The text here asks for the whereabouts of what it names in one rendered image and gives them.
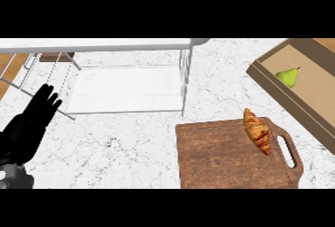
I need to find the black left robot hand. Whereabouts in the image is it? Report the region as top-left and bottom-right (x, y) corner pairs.
(0, 83), (64, 166)

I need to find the brown wooden cutting board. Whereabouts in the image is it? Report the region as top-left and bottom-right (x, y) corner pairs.
(175, 116), (306, 190)

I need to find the green pear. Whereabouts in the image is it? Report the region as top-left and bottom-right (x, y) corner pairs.
(275, 67), (303, 89)

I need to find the brown cardboard box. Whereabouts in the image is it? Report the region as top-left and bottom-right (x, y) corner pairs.
(245, 38), (335, 155)

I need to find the golden brown croissant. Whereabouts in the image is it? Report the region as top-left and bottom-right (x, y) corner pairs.
(242, 107), (272, 156)

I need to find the white wire rack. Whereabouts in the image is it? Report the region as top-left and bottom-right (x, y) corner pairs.
(0, 38), (213, 121)

